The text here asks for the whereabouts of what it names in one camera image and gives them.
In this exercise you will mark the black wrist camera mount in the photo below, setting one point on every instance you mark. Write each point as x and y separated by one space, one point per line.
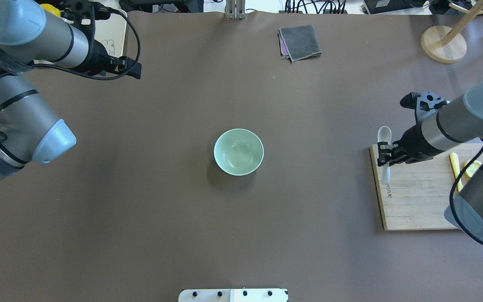
424 104

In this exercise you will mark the grey folded cloth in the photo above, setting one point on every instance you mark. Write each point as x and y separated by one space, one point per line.
299 43

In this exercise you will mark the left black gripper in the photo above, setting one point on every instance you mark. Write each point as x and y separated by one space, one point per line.
97 56

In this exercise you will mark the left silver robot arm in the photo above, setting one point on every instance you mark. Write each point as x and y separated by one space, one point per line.
30 38

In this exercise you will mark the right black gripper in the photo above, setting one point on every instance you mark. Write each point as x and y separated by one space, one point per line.
413 144

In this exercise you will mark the yellow plastic knife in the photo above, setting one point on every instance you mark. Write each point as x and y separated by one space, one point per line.
455 165

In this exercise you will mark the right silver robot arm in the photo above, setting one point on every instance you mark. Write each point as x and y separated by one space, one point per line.
440 126

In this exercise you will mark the mint green bowl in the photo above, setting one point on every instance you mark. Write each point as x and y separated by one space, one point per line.
238 152

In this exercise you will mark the lemon slice lower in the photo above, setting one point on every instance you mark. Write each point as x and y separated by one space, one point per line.
471 167

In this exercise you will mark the yellow lemon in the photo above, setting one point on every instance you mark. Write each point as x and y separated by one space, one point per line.
52 9

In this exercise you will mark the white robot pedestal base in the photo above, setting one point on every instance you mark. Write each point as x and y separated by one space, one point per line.
234 295

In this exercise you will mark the white ceramic spoon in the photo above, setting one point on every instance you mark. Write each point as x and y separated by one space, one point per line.
385 135

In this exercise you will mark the wooden cup tree stand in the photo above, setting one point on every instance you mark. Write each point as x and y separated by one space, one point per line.
445 44

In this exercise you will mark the bamboo cutting board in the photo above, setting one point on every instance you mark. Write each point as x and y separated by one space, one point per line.
417 194

